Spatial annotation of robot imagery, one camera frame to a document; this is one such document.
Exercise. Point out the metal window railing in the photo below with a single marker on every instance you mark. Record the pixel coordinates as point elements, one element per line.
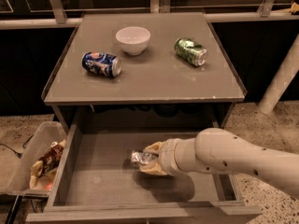
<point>27,14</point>

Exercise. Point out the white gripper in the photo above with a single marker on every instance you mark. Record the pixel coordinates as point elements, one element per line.
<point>168,157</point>

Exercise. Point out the crushed silver redbull can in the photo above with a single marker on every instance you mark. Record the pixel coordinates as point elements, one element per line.
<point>140,158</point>

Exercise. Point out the white ceramic bowl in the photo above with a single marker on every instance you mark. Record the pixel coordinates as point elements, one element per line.
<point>133,40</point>

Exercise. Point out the brown snack bag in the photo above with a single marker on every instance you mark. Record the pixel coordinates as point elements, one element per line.
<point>46,163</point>

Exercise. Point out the green soda can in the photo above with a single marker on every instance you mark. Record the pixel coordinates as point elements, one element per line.
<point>191,51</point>

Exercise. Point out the blue pepsi can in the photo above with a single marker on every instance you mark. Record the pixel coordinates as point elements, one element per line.
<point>102,64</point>

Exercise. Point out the grey wooden cabinet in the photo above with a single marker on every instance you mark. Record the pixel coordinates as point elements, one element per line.
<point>156,76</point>

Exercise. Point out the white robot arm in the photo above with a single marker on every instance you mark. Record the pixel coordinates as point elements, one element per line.
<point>216,151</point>

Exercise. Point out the clear plastic bin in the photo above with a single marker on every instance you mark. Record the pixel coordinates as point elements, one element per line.
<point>46,133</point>

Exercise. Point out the open grey top drawer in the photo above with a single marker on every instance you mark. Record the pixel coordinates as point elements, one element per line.
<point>96,182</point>

